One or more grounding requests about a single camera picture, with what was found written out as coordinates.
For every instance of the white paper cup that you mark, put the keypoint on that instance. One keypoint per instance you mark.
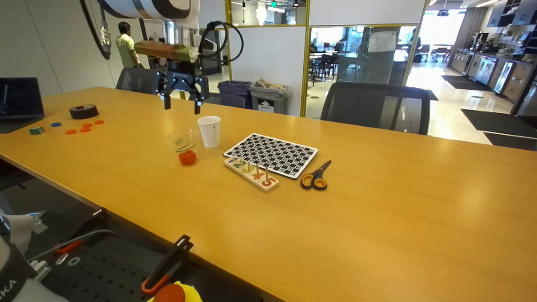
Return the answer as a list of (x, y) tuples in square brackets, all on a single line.
[(210, 129)]

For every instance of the black orange clamp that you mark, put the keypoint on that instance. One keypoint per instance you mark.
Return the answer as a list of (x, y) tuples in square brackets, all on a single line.
[(166, 267)]

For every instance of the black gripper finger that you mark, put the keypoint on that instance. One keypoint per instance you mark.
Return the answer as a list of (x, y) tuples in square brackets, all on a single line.
[(166, 101), (198, 101)]

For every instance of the green flat chip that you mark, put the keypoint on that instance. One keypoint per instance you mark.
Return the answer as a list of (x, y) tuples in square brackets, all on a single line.
[(34, 131)]

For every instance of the black office chair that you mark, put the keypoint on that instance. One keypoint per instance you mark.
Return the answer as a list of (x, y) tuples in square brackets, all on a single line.
[(395, 107)]

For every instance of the black laptop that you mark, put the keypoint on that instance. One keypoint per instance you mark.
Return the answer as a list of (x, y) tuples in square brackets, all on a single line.
[(20, 99)]

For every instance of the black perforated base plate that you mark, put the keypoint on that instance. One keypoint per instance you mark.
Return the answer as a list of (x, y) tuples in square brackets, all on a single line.
[(98, 257)]

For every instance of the orange handled scissors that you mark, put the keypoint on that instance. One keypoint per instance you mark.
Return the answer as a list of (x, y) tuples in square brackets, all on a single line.
[(316, 178)]

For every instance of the grey office chair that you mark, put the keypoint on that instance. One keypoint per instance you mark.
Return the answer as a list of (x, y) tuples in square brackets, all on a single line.
[(138, 79)]

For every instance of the person in yellow shirt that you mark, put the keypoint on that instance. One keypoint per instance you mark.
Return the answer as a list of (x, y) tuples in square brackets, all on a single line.
[(126, 47)]

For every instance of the orange flat chips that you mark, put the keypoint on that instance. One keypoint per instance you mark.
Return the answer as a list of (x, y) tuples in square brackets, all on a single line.
[(86, 126)]

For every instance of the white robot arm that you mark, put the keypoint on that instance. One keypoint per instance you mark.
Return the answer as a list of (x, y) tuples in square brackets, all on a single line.
[(183, 62)]

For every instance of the wooden number puzzle board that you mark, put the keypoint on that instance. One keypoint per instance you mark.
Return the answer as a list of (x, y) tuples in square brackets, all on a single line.
[(254, 173)]

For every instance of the orange disc with hole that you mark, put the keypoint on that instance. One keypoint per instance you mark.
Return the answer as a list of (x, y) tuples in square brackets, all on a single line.
[(187, 158)]

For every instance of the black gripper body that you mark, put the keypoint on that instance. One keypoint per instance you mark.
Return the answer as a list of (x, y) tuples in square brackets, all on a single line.
[(195, 84)]

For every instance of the transparent plastic cup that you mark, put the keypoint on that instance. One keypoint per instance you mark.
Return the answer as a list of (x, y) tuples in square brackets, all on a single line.
[(183, 142)]

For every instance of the checkerboard marker sheet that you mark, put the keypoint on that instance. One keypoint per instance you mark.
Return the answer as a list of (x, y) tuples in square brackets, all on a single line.
[(281, 156)]

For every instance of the yellow emergency stop button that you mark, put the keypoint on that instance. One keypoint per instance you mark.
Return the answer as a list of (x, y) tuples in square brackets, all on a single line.
[(177, 292)]

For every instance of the black tape roll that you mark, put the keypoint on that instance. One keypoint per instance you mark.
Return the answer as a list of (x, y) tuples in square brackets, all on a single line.
[(83, 111)]

